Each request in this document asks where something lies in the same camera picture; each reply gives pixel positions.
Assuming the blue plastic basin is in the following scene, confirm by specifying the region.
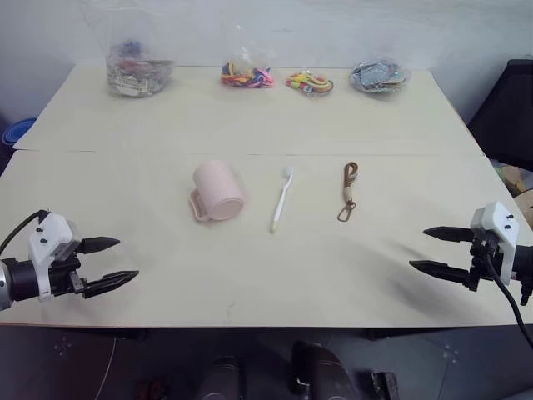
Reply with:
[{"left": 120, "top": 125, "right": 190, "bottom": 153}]
[{"left": 0, "top": 117, "right": 39, "bottom": 148}]

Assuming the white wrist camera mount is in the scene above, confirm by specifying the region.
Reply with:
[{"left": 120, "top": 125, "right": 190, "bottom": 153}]
[
  {"left": 27, "top": 212, "right": 81, "bottom": 302},
  {"left": 470, "top": 201, "right": 522, "bottom": 288}
]

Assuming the clear bag of grey packets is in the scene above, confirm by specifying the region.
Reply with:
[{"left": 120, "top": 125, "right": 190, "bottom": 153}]
[{"left": 348, "top": 57, "right": 414, "bottom": 98}]

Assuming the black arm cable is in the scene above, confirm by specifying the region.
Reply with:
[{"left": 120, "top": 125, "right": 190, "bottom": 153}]
[
  {"left": 482, "top": 237, "right": 533, "bottom": 352},
  {"left": 0, "top": 211, "right": 49, "bottom": 253}
]

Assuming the clear bag of yellow red items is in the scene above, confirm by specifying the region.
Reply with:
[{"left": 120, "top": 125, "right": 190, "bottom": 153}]
[{"left": 285, "top": 67, "right": 336, "bottom": 98}]

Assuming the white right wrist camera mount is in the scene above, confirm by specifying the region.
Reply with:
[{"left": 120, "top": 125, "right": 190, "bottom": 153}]
[{"left": 470, "top": 201, "right": 522, "bottom": 288}]

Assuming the brown cord keychain with clasp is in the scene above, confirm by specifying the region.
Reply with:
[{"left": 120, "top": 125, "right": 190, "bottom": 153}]
[{"left": 336, "top": 162, "right": 361, "bottom": 223}]

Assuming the small black block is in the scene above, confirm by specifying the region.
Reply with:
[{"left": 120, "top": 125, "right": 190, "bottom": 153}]
[{"left": 367, "top": 371, "right": 400, "bottom": 400}]

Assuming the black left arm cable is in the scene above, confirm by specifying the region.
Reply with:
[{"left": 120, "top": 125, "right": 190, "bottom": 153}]
[{"left": 0, "top": 211, "right": 49, "bottom": 253}]

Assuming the cardboard and wood clutter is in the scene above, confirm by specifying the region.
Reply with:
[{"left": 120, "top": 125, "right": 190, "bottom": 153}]
[{"left": 496, "top": 162, "right": 533, "bottom": 229}]

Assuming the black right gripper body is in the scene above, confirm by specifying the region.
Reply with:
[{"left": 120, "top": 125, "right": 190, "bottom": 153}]
[{"left": 466, "top": 230, "right": 502, "bottom": 293}]

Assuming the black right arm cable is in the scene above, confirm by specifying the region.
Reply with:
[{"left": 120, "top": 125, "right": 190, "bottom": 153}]
[{"left": 482, "top": 237, "right": 533, "bottom": 352}]

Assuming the pink ribbed cup with handle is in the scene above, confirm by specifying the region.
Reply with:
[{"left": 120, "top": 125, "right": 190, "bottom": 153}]
[{"left": 189, "top": 161, "right": 247, "bottom": 224}]

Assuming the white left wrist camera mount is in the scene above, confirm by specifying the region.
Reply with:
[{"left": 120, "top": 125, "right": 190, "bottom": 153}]
[{"left": 27, "top": 212, "right": 81, "bottom": 302}]

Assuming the large dark rounded shape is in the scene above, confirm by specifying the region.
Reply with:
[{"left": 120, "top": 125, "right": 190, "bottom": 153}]
[{"left": 290, "top": 340, "right": 356, "bottom": 400}]

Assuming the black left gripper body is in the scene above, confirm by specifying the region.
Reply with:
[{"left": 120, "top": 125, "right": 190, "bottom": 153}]
[{"left": 48, "top": 241, "right": 89, "bottom": 299}]

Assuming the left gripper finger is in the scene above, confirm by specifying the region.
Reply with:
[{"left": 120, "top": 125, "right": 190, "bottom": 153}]
[
  {"left": 82, "top": 269, "right": 140, "bottom": 300},
  {"left": 80, "top": 236, "right": 122, "bottom": 256}
]

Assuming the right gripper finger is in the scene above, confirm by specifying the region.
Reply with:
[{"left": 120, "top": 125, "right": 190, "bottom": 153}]
[
  {"left": 408, "top": 259, "right": 472, "bottom": 289},
  {"left": 421, "top": 225, "right": 475, "bottom": 245}
]

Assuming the white toothbrush with yellow end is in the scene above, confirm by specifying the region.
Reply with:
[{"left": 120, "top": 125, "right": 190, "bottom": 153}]
[{"left": 269, "top": 166, "right": 295, "bottom": 234}]

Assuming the black chair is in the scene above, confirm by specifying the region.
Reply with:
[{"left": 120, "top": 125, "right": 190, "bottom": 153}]
[{"left": 466, "top": 58, "right": 533, "bottom": 173}]

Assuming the clear bag of colourful bands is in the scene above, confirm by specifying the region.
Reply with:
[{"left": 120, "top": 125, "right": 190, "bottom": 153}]
[{"left": 219, "top": 23, "right": 277, "bottom": 90}]

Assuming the tall clear bag of trinkets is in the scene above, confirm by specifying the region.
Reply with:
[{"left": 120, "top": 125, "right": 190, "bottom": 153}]
[{"left": 99, "top": 12, "right": 177, "bottom": 99}]

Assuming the thin white floor cable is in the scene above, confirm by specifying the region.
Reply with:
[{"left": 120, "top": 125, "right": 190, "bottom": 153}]
[{"left": 102, "top": 336, "right": 118, "bottom": 400}]

